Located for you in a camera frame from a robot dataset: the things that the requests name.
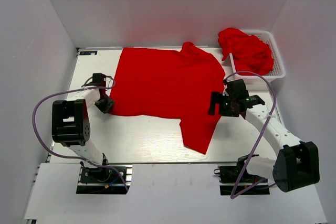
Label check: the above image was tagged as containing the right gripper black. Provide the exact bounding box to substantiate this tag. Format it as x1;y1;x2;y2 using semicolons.
208;91;240;117

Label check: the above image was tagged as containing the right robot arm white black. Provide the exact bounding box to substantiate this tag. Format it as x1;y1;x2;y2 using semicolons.
208;79;320;192

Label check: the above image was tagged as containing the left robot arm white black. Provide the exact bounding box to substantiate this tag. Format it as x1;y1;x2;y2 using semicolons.
51;73;114;182

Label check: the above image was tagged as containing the red t shirt pile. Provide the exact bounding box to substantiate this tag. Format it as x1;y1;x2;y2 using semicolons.
218;28;274;76

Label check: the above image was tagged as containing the blue table label sticker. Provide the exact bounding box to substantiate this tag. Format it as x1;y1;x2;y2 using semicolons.
79;50;98;56

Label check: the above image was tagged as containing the white plastic basket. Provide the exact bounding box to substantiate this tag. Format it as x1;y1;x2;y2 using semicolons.
233;29;286;86

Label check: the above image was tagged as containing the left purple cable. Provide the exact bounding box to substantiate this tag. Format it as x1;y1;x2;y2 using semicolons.
31;76;129;192

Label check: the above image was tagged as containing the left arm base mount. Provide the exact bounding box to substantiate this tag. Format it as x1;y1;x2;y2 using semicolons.
76;165;132;195

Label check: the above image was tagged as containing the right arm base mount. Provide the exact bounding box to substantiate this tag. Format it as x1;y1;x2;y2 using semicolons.
214;166;270;196

